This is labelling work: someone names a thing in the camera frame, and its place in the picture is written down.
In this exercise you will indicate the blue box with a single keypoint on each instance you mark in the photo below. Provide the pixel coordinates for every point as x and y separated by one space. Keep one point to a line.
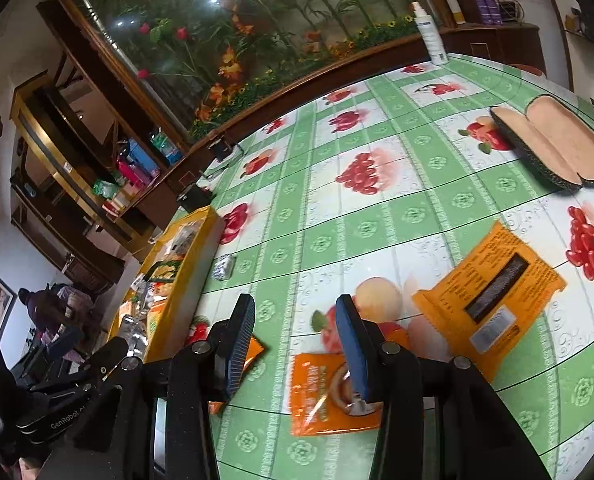
139 157

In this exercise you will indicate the yellow cardboard box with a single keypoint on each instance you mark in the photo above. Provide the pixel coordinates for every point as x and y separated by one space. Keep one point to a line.
197 260

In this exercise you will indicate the black box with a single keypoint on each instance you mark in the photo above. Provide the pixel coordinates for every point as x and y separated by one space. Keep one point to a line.
194 198

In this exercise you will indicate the wooden side cabinet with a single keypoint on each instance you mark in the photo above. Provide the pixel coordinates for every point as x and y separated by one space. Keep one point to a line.
497 45

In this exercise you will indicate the teal bottle at left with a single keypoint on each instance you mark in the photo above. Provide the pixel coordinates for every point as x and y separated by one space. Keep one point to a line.
164 146

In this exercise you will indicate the green bag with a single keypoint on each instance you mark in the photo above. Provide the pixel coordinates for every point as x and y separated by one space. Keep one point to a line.
105 188

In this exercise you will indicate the open glasses case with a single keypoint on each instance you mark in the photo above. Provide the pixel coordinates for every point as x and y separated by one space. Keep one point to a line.
552 130

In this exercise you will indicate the large orange snack packet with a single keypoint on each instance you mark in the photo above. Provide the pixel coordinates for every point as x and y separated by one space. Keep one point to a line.
447 300

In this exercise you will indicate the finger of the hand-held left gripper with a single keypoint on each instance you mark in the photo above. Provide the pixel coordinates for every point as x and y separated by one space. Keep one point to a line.
111 353

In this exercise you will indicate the white spray bottle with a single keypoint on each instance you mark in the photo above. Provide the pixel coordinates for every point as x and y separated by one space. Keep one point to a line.
433 35

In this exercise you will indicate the small silver wrapped candy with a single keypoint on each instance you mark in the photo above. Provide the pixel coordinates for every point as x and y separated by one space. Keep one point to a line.
223 266

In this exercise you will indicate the glass tank with artificial flowers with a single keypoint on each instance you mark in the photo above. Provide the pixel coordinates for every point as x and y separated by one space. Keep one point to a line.
227 35

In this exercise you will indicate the black flat item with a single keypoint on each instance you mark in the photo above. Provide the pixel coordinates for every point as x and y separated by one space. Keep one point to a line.
223 149

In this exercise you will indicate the pink box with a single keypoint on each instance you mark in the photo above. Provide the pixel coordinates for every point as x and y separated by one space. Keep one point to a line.
132 172

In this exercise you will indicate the wooden shelf unit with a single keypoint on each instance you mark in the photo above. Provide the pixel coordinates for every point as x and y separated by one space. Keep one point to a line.
52 160

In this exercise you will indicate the purple bottle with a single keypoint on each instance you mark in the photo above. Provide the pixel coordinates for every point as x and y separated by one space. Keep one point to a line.
479 7
494 9

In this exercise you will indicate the silver foil packet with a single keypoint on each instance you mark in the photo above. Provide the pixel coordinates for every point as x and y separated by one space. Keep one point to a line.
132 332

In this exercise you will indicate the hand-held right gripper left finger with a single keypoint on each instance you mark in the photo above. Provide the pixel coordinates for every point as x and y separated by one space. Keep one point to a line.
239 345

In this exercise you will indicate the clear plastic packet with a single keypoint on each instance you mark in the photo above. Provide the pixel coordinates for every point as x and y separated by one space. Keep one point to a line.
182 239

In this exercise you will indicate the small orange snack packet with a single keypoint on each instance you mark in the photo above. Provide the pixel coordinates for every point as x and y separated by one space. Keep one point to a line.
317 390

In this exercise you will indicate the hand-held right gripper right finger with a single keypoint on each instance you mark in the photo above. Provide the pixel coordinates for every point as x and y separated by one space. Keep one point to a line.
354 355

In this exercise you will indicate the green-edged cracker packet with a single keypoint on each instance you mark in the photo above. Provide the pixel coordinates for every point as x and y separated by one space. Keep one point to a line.
163 272

